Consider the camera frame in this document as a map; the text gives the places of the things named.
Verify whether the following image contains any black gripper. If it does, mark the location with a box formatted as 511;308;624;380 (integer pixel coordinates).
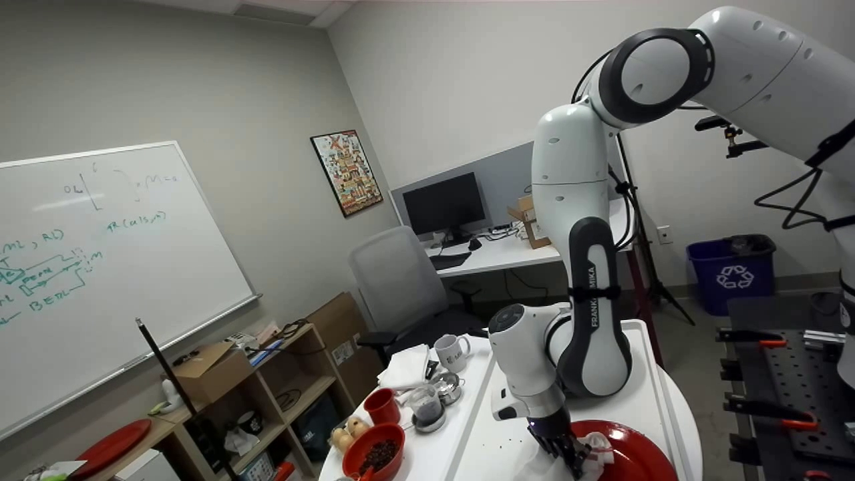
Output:
523;410;592;481

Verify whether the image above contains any white cloth with red stripes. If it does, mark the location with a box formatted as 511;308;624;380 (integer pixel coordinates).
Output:
531;430;618;481

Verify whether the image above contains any folded white napkin cloth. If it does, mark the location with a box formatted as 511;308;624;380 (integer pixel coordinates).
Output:
374;342;439;392

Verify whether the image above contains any red disc plate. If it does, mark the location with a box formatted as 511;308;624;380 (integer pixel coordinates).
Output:
75;419;155;481

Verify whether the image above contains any white rectangular tray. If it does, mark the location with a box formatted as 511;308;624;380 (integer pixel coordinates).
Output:
442;317;690;481

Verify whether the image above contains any small metal cup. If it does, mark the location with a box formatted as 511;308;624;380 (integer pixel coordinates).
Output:
425;368;465;410
410;390;449;435

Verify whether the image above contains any red cup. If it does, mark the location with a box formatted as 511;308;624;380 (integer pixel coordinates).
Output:
362;387;406;427

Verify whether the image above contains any red bowl with dark contents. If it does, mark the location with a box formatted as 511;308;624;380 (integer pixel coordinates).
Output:
340;423;410;481

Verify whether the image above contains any white office desk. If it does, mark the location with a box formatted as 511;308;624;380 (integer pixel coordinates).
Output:
425;196;641;359

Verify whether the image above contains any black tripod stand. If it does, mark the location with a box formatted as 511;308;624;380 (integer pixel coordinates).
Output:
612;132;698;329

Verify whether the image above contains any pale eggs pile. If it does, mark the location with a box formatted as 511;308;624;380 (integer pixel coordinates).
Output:
330;415;372;451

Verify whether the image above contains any black keyboard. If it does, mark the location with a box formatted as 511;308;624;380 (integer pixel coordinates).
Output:
427;251;477;272

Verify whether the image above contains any brown cardboard box on desk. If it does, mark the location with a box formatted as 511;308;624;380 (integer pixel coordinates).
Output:
511;192;557;251

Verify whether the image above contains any black workbench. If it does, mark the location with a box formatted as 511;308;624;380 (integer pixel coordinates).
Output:
721;291;855;481

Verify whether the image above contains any blue recycling bin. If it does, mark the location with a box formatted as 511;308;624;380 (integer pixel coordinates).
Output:
684;233;777;315

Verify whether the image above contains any grey office chair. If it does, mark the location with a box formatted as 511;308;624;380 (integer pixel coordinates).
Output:
348;224;490;360

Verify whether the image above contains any large cardboard box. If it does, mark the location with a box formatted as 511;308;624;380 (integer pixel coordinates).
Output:
306;291;386;404

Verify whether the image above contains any black computer monitor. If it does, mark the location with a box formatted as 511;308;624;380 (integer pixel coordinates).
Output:
398;170;490;249

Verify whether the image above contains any grey desk partition panel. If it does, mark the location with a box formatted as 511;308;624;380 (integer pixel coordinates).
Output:
390;141;543;236

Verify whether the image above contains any wooden shelf unit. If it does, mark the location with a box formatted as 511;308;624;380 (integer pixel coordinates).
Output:
77;320;359;481

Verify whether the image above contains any stack of books and papers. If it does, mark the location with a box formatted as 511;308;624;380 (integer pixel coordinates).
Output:
224;320;291;368

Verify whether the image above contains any framed colourful poster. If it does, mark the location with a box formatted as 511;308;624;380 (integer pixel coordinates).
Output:
307;129;386;223

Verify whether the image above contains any small cardboard box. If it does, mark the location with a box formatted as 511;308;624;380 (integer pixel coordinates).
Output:
171;342;239;410

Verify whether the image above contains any thin black pole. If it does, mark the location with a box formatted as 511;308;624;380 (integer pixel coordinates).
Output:
135;317;228;481

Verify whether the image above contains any red handled black clamp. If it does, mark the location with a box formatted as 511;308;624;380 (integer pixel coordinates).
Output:
721;392;821;435
714;325;791;352

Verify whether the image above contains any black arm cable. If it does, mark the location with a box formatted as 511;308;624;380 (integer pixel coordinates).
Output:
752;164;855;236

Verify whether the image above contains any black camera bar on mount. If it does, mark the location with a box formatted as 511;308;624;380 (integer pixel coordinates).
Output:
692;110;769;164

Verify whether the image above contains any wall whiteboard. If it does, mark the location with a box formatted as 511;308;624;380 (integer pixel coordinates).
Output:
0;138;262;443

